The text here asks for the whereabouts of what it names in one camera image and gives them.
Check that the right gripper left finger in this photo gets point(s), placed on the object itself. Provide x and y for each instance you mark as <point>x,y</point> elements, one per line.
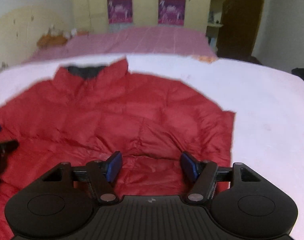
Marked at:
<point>102,174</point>

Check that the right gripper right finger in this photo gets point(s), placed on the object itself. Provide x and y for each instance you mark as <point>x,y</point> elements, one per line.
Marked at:
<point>201,175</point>

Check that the red puffer jacket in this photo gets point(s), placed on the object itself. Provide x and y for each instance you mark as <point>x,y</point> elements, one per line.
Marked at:
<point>149,119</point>

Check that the white floral bed quilt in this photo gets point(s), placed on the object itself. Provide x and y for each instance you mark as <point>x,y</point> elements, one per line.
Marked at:
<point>268,104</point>

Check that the cream round headboard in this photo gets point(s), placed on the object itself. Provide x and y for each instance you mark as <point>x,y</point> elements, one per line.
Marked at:
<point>20,30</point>

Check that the pink bed sheet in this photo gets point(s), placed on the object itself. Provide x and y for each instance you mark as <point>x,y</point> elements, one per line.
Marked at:
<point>143,40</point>

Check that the yellow wardrobe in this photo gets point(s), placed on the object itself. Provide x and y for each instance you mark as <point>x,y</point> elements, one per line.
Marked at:
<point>92,15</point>

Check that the left purple poster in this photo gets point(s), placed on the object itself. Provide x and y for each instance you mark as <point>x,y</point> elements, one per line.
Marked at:
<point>120,11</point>

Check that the purple poster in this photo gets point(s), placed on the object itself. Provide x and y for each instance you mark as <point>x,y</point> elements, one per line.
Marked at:
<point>171,12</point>
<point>120,11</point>

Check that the right purple poster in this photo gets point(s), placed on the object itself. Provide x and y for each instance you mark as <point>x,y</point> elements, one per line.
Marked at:
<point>171,12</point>

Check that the dark brown wooden door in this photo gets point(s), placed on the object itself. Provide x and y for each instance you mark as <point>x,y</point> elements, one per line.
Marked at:
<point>237,36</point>

